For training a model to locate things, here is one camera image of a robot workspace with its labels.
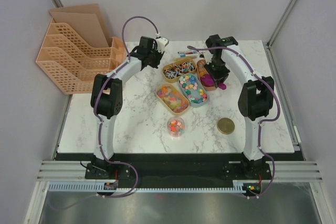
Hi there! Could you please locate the blue tray of pastel candies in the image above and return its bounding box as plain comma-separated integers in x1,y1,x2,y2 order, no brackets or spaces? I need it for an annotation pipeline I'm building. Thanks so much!
178,73,209,108

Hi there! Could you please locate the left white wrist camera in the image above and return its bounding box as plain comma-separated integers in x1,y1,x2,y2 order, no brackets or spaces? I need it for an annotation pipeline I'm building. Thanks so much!
155,33,169,54

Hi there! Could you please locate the orange pen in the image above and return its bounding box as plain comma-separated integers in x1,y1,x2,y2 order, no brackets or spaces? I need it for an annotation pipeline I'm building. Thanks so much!
173,54,198,61

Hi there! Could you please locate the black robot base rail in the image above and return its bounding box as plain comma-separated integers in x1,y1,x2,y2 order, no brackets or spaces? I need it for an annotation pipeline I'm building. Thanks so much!
56,151,304,188

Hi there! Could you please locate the peach plastic file organizer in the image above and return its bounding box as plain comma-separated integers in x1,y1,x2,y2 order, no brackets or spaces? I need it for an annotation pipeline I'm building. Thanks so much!
36,4,126,94

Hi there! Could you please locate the magenta plastic scoop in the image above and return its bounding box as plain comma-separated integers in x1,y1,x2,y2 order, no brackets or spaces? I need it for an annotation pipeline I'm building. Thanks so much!
200,74,227,90

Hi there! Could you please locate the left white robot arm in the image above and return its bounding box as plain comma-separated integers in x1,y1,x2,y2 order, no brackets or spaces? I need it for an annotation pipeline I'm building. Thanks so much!
90,36,169,178

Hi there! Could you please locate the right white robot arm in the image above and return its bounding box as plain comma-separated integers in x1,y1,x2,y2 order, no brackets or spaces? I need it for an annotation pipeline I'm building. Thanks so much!
205,35,275,179

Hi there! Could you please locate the gold round jar lid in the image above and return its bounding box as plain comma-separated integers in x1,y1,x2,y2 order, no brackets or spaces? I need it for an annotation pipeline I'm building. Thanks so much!
217,118,235,134

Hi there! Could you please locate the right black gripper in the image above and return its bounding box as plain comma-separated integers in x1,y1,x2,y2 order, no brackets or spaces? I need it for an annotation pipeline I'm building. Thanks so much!
203,58,230,87

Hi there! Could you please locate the white slotted cable duct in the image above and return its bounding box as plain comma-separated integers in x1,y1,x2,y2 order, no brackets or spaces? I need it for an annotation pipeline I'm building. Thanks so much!
48,180,261,193

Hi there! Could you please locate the tan tray of lollipops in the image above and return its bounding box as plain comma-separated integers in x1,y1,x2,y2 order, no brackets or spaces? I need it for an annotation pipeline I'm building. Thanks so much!
162,58,197,83

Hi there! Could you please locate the tan tray of star gummies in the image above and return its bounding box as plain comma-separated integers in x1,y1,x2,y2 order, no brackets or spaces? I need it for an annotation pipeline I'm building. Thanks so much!
155,83,190,116

